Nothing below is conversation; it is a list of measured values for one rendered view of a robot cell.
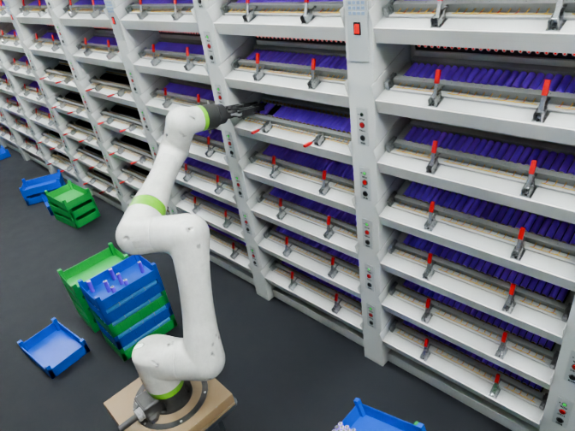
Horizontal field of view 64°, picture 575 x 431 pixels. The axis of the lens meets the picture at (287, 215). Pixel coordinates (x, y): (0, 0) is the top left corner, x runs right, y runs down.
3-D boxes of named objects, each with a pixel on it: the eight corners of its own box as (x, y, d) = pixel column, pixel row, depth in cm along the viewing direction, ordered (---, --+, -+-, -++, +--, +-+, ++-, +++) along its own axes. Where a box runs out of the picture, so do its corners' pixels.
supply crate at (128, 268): (101, 312, 201) (95, 298, 197) (82, 293, 214) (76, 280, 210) (160, 276, 217) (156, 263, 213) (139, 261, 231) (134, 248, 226)
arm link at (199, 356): (220, 390, 139) (198, 216, 128) (169, 388, 142) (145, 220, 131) (232, 367, 151) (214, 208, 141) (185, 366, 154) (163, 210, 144)
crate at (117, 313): (108, 326, 205) (101, 312, 201) (89, 306, 218) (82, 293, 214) (165, 289, 222) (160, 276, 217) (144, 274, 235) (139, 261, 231)
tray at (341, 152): (355, 166, 155) (348, 144, 148) (238, 134, 193) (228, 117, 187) (387, 127, 162) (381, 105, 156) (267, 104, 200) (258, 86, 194)
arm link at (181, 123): (180, 123, 152) (163, 102, 155) (173, 150, 161) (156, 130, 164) (214, 115, 161) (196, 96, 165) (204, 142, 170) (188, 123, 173)
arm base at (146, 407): (131, 447, 143) (124, 436, 140) (111, 418, 153) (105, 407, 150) (200, 393, 156) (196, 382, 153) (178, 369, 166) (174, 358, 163)
